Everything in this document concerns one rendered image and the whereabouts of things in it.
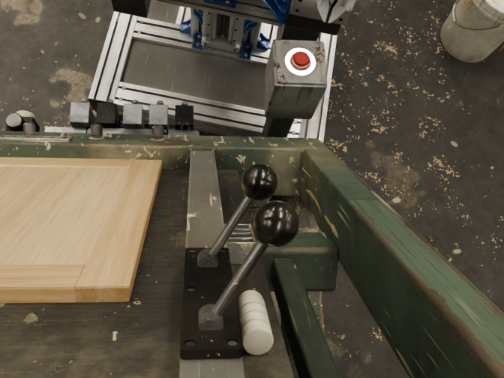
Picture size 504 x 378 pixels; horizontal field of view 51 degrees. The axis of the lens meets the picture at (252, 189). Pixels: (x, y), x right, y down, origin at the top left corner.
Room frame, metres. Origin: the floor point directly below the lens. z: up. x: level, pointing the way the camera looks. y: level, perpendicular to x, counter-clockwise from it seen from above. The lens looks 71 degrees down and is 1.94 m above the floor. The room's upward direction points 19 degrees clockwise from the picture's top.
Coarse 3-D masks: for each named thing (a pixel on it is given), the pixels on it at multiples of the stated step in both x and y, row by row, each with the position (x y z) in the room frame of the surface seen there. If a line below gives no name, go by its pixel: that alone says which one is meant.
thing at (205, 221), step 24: (192, 168) 0.31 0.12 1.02; (216, 168) 0.33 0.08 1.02; (192, 192) 0.24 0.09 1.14; (216, 192) 0.25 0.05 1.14; (192, 216) 0.18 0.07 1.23; (216, 216) 0.19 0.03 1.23; (192, 240) 0.13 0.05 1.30; (192, 360) 0.00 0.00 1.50; (216, 360) 0.00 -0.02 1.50; (240, 360) 0.01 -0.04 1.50
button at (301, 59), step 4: (296, 52) 0.68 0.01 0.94; (300, 52) 0.68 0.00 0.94; (304, 52) 0.68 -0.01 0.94; (292, 56) 0.66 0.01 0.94; (296, 56) 0.66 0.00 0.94; (300, 56) 0.67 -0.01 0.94; (304, 56) 0.67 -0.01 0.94; (308, 56) 0.68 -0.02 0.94; (292, 60) 0.66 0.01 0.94; (296, 60) 0.66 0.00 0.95; (300, 60) 0.66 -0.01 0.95; (304, 60) 0.66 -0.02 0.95; (308, 60) 0.67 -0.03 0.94; (296, 64) 0.65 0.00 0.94; (300, 64) 0.65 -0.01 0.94; (304, 64) 0.65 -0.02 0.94
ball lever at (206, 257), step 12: (252, 168) 0.19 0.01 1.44; (264, 168) 0.19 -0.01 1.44; (252, 180) 0.18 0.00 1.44; (264, 180) 0.18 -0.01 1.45; (276, 180) 0.19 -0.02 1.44; (252, 192) 0.17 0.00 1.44; (264, 192) 0.17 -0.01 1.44; (240, 204) 0.16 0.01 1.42; (240, 216) 0.15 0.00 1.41; (228, 228) 0.13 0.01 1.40; (216, 240) 0.12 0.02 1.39; (204, 252) 0.11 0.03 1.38; (216, 252) 0.11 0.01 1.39; (204, 264) 0.09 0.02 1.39; (216, 264) 0.10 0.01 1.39
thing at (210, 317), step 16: (272, 208) 0.13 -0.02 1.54; (288, 208) 0.13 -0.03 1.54; (256, 224) 0.11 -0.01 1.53; (272, 224) 0.11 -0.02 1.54; (288, 224) 0.12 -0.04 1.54; (272, 240) 0.10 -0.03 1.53; (288, 240) 0.11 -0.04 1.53; (256, 256) 0.09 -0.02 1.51; (240, 272) 0.08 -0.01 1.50; (208, 304) 0.05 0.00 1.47; (224, 304) 0.05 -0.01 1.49; (208, 320) 0.03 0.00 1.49
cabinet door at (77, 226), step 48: (0, 192) 0.15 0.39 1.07; (48, 192) 0.17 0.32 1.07; (96, 192) 0.20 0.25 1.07; (144, 192) 0.23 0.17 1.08; (0, 240) 0.06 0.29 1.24; (48, 240) 0.08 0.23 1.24; (96, 240) 0.10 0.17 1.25; (0, 288) 0.00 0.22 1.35; (48, 288) 0.02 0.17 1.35; (96, 288) 0.04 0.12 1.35
